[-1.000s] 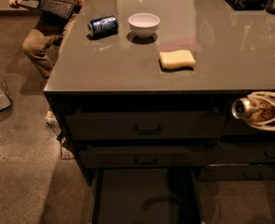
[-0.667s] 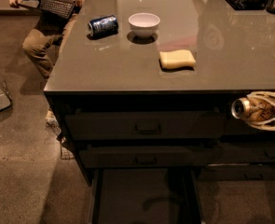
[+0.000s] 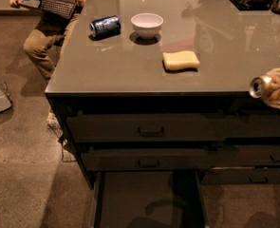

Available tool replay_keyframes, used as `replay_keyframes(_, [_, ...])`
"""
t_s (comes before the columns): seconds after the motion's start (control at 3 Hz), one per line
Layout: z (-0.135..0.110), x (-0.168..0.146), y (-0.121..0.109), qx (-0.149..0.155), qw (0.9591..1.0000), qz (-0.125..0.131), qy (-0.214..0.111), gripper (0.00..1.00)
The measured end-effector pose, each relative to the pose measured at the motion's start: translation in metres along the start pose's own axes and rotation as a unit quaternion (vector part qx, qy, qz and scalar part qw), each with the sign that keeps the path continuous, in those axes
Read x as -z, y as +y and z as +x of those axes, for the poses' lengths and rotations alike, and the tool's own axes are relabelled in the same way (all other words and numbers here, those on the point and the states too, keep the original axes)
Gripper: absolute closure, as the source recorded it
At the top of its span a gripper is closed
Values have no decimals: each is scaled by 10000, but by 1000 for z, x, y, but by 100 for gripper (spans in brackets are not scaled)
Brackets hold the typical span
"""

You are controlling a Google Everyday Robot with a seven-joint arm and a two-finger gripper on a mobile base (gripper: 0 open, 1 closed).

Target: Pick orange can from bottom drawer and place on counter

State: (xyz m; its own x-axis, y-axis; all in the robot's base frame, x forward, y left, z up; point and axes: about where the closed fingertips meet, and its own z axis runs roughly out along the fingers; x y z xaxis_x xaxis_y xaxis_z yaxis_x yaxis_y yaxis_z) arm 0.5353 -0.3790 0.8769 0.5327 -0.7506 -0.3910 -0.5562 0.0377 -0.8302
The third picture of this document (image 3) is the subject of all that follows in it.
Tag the top left drawer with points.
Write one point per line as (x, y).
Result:
(123, 128)

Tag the wire rack on floor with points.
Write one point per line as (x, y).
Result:
(53, 125)

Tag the white bowl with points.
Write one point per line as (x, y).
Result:
(146, 25)

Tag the top right drawer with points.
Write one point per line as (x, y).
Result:
(256, 124)

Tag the dark counter cabinet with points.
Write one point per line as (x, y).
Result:
(124, 74)

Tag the middle left drawer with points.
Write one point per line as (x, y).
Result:
(146, 159)

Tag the seated person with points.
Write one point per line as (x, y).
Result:
(51, 31)

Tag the blue soda can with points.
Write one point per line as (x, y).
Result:
(105, 26)

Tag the yellow sponge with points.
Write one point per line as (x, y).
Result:
(180, 60)

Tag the middle right drawer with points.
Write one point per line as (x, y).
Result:
(248, 155)

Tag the bottom right drawer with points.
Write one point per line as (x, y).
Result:
(264, 175)

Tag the black laptop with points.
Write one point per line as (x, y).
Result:
(62, 8)

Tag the open bottom drawer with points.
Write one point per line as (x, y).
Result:
(148, 199)

